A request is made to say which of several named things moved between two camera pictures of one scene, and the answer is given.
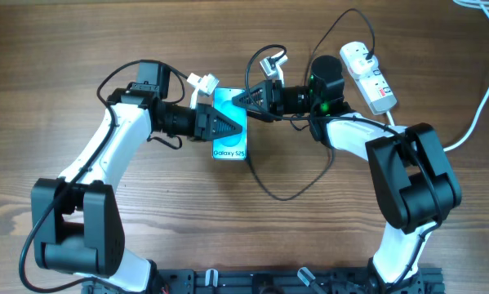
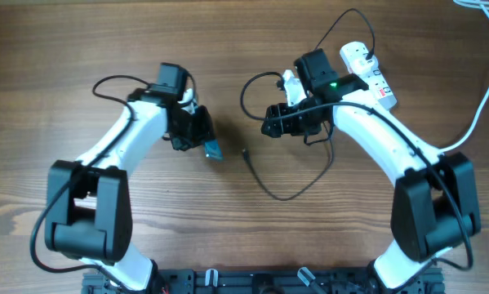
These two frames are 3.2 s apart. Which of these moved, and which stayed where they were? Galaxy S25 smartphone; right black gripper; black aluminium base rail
Moved: right black gripper; Galaxy S25 smartphone
Stayed: black aluminium base rail
